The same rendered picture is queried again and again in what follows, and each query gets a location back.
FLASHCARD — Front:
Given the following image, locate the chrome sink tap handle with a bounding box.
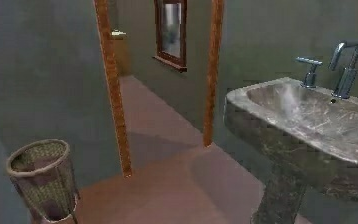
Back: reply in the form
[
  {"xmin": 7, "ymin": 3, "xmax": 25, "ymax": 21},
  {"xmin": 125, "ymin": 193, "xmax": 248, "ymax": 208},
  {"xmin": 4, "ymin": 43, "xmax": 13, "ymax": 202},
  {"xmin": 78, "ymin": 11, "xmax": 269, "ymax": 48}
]
[{"xmin": 294, "ymin": 56, "xmax": 324, "ymax": 90}]

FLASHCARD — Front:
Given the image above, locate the woven mesh waste bin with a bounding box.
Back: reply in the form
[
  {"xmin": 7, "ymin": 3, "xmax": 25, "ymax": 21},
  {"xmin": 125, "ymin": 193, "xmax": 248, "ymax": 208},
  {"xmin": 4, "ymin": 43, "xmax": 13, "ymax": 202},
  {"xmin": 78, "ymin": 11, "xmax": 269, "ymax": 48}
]
[{"xmin": 5, "ymin": 138, "xmax": 81, "ymax": 224}]

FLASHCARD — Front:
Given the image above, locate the brown wooden door frame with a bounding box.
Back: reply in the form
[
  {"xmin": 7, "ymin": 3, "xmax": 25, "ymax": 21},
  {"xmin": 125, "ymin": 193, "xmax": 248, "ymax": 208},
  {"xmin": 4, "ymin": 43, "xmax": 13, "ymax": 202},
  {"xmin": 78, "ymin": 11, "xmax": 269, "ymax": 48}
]
[{"xmin": 92, "ymin": 0, "xmax": 225, "ymax": 179}]

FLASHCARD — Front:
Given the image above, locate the grey marble pedestal sink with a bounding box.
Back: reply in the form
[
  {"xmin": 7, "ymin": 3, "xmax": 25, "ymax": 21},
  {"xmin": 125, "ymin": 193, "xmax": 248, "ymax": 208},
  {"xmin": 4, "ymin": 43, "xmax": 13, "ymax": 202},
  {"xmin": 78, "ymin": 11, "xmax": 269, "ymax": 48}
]
[{"xmin": 222, "ymin": 76, "xmax": 358, "ymax": 224}]

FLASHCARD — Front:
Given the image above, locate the brown wooden room door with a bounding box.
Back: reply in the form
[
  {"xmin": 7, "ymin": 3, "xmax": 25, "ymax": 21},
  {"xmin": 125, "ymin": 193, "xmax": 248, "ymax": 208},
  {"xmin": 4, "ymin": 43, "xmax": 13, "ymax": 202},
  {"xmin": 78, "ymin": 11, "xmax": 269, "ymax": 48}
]
[{"xmin": 108, "ymin": 0, "xmax": 133, "ymax": 78}]

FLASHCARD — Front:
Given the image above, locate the chrome sink faucet spout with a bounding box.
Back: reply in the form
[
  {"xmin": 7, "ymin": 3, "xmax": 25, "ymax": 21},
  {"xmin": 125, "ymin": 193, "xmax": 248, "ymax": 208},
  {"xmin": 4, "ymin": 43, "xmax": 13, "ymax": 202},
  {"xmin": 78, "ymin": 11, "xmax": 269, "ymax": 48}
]
[{"xmin": 327, "ymin": 40, "xmax": 358, "ymax": 100}]

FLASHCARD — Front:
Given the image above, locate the brown framed window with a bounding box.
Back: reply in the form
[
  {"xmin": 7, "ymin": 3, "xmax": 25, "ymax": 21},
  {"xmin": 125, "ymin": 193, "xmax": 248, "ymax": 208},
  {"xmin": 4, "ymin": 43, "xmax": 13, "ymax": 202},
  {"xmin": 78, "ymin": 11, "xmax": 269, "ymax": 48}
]
[{"xmin": 152, "ymin": 0, "xmax": 189, "ymax": 73}]

